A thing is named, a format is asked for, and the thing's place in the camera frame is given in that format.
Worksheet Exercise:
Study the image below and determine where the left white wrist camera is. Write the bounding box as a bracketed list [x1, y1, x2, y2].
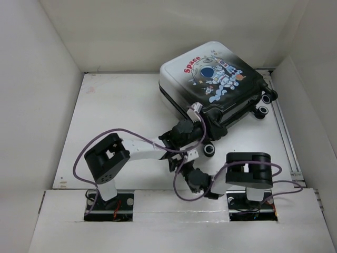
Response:
[186, 102, 203, 122]

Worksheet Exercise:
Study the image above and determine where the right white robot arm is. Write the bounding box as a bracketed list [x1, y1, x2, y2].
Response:
[173, 152, 273, 208]

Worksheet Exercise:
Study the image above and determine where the black kids space suitcase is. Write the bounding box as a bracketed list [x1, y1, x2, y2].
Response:
[158, 41, 278, 157]

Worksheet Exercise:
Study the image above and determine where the aluminium side rail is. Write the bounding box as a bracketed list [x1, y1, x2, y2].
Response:
[263, 69, 308, 188]

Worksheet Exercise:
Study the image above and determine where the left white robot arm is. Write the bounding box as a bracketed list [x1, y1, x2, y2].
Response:
[84, 116, 228, 209]

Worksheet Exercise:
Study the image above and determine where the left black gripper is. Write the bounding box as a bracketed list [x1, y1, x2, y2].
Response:
[178, 115, 227, 149]

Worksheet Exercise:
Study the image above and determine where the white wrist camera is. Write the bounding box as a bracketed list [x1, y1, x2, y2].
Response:
[186, 102, 203, 122]
[184, 149, 199, 162]

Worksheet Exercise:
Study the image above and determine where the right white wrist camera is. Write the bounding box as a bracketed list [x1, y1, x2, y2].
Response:
[184, 149, 199, 162]

